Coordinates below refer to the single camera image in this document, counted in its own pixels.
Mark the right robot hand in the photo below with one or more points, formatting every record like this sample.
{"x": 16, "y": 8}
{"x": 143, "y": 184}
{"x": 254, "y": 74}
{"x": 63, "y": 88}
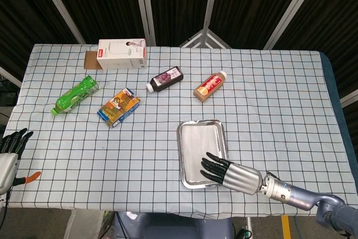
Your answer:
{"x": 237, "y": 176}

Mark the brown cardboard piece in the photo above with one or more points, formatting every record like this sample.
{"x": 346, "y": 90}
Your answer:
{"x": 91, "y": 60}

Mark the folding partition screen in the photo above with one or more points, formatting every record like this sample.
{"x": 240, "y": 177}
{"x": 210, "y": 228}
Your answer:
{"x": 179, "y": 6}

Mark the dark purple juice bottle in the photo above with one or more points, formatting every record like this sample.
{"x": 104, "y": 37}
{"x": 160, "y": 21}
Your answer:
{"x": 165, "y": 79}

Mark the green plastic bottle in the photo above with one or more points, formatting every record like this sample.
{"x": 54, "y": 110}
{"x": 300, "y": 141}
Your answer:
{"x": 74, "y": 95}

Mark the yellow blue snack box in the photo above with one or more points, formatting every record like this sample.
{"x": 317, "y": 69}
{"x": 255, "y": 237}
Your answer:
{"x": 118, "y": 107}

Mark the blue checkered tablecloth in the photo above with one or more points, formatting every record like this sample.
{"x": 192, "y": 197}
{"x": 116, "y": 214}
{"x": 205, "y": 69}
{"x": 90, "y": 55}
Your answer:
{"x": 140, "y": 149}

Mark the silver metal tray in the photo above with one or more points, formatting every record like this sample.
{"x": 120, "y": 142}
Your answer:
{"x": 223, "y": 138}

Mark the white product box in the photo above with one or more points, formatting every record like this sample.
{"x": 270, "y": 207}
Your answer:
{"x": 121, "y": 54}

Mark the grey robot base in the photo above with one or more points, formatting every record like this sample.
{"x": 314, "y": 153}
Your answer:
{"x": 170, "y": 226}

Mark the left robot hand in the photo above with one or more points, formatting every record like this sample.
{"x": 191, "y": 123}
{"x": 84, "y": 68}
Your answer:
{"x": 7, "y": 166}

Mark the brown red-label drink bottle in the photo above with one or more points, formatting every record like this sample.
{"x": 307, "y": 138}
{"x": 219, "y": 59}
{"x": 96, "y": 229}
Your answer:
{"x": 209, "y": 86}

